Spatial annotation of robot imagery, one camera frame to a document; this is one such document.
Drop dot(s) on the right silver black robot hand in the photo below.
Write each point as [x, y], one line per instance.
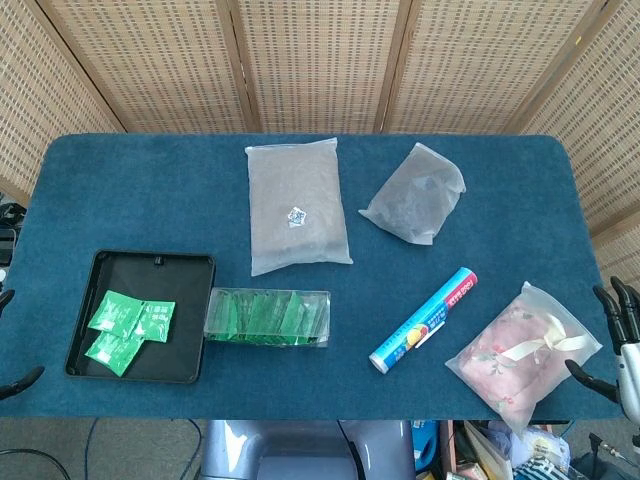
[629, 365]

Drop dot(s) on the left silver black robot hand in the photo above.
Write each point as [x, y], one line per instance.
[20, 382]

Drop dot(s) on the clear box of green sachets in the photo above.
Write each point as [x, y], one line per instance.
[270, 317]

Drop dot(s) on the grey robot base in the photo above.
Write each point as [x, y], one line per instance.
[300, 445]

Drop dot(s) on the frosted bag pink floral cloth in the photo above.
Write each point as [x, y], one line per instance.
[515, 365]

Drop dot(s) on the white plastic bag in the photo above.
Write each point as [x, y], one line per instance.
[542, 442]

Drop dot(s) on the black square plastic tray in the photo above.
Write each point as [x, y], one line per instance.
[165, 280]

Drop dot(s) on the small frosted bag dark contents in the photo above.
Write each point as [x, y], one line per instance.
[415, 195]

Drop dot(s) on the large frosted bag QR label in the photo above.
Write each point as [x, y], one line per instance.
[295, 180]

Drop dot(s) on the striped cloth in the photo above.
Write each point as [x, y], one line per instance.
[540, 471]

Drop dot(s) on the black equipment beside table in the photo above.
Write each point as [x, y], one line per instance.
[10, 235]

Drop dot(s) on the beige paper folder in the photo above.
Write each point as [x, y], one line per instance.
[482, 450]

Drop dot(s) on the blue cling wrap roll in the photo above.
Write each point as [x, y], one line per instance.
[425, 320]

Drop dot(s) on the blue felt table cover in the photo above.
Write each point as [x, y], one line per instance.
[150, 200]

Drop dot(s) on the rattan folding screen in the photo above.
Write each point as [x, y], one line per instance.
[320, 60]

